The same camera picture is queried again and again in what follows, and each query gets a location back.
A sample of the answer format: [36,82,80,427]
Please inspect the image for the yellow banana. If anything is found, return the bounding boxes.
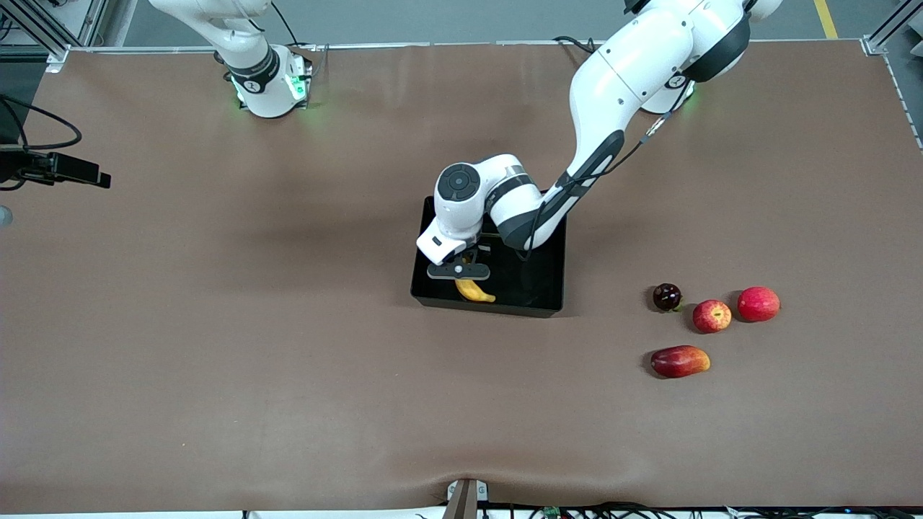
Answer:
[454,249,498,304]

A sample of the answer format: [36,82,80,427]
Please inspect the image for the small red-yellow apple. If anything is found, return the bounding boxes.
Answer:
[692,299,733,334]

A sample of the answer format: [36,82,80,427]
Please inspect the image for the black rectangular box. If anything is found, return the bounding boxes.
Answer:
[410,195,568,319]

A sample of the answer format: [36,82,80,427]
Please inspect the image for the dark purple mangosteen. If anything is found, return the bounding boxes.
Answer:
[653,283,684,314]

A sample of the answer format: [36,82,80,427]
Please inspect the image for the red-yellow mango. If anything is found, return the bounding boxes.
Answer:
[650,345,712,380]

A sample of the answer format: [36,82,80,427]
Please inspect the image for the red apple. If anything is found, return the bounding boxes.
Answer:
[737,286,782,323]

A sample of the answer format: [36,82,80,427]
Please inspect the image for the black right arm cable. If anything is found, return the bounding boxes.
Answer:
[0,94,83,192]

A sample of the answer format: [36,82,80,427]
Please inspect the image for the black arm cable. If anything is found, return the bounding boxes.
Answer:
[0,94,83,192]
[518,72,689,262]

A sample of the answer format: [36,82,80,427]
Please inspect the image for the aluminium frame strut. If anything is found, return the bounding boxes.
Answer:
[0,0,109,73]
[863,0,923,152]

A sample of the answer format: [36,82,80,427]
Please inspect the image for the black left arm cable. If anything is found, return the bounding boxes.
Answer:
[518,72,689,262]

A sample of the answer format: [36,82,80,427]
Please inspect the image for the black left base cable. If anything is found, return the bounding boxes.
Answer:
[553,35,603,55]

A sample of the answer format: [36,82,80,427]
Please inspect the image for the black base cable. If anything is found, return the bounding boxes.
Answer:
[270,0,312,73]
[553,35,603,55]

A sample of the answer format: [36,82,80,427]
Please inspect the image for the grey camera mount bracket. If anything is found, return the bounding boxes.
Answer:
[443,478,490,519]

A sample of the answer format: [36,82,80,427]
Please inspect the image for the black right base cable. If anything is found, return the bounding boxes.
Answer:
[270,0,312,73]

